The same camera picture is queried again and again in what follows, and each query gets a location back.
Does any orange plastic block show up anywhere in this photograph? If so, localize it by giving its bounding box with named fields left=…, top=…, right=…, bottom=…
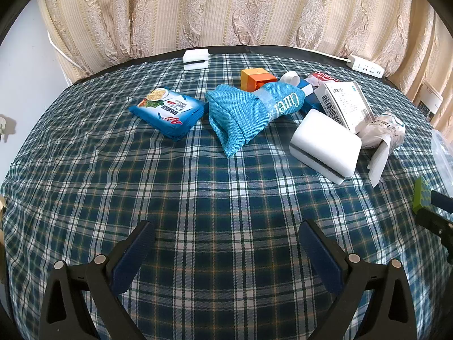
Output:
left=241, top=68, right=277, bottom=92

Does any white power strip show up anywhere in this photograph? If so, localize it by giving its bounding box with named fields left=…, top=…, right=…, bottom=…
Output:
left=347, top=55, right=384, bottom=78

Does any red and white packet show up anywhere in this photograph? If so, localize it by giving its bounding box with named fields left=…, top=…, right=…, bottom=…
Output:
left=306, top=72, right=340, bottom=87

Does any beige patterned curtain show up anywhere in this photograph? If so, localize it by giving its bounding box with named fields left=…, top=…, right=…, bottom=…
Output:
left=37, top=0, right=453, bottom=135

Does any blue instant noodle packet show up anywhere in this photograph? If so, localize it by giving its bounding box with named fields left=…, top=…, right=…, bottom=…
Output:
left=128, top=87, right=208, bottom=141

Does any clear plastic bag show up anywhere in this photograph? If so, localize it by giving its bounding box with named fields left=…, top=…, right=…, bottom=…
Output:
left=430, top=129, right=453, bottom=185

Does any small white sponge black stripe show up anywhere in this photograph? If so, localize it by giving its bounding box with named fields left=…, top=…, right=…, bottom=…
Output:
left=183, top=48, right=209, bottom=71

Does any blue plaid tablecloth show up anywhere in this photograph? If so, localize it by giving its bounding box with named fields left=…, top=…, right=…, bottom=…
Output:
left=0, top=53, right=453, bottom=340

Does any large white sponge black stripe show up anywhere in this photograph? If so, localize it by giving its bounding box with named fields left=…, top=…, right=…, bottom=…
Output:
left=289, top=109, right=362, bottom=185

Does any white power strip cable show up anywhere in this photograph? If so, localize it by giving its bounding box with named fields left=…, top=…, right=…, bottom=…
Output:
left=290, top=45, right=351, bottom=61

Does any white printed carton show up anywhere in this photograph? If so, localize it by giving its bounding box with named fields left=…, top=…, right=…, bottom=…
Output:
left=418, top=81, right=444, bottom=121

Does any white medicine box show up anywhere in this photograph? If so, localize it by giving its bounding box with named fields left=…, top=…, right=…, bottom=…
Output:
left=314, top=81, right=376, bottom=133

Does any blue foil packet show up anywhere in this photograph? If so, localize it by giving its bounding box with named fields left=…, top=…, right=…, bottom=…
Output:
left=299, top=78, right=322, bottom=114

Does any teal woven cloth bag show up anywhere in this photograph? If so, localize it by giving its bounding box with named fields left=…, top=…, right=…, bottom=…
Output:
left=206, top=81, right=307, bottom=157

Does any white wall cable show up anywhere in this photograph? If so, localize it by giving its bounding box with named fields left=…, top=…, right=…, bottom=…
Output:
left=48, top=32, right=93, bottom=77

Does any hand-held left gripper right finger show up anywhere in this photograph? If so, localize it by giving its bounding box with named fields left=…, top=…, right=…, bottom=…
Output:
left=298, top=220, right=418, bottom=340

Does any white plastic-wrapped bundle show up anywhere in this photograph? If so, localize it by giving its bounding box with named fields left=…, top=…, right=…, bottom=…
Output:
left=356, top=111, right=406, bottom=151

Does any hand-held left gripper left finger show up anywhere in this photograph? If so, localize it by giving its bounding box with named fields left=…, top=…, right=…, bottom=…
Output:
left=39, top=220, right=156, bottom=340

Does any white tape roll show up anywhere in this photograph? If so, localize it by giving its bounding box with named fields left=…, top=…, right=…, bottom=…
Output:
left=281, top=71, right=301, bottom=87

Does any white paper slip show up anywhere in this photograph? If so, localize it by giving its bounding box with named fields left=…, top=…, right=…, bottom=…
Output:
left=368, top=142, right=390, bottom=188

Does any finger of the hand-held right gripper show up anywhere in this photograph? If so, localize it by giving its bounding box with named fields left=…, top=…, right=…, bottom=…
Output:
left=430, top=190, right=453, bottom=214
left=416, top=209, right=453, bottom=264

